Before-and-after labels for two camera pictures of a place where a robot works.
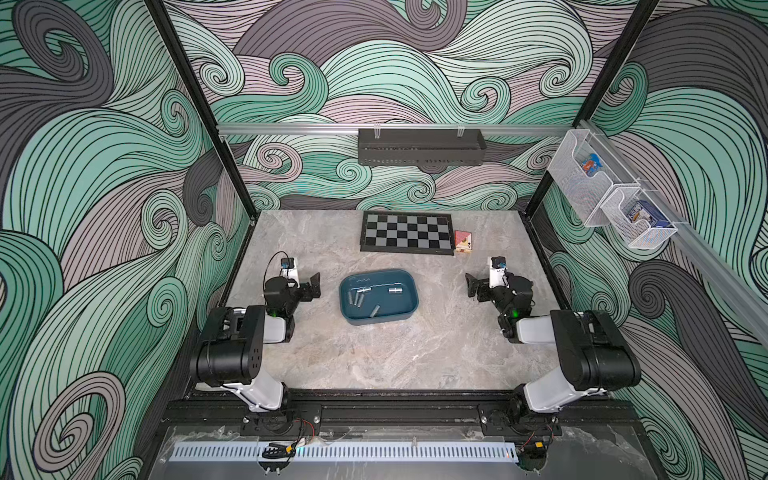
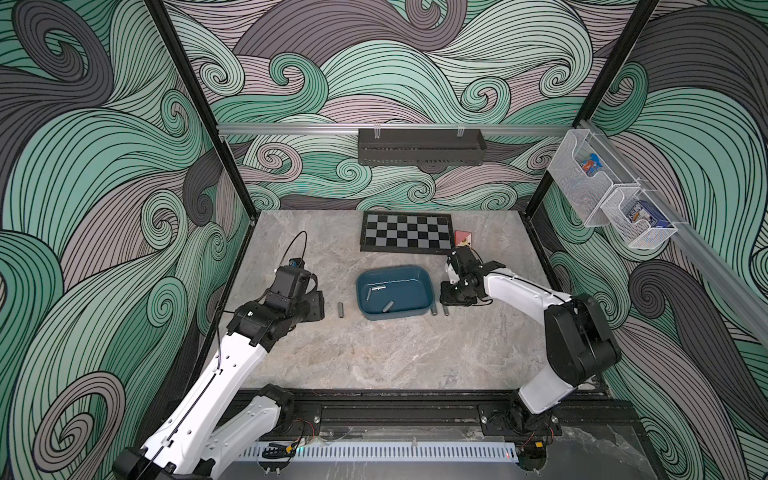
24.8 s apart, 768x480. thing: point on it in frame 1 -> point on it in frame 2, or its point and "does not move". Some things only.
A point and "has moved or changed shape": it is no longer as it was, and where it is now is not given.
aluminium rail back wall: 400,127 does not move
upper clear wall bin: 585,172 does not move
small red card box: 463,241 does not move
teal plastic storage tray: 378,297 has moved or changed shape
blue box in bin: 642,210 does not move
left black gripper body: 302,294 -> 309,308
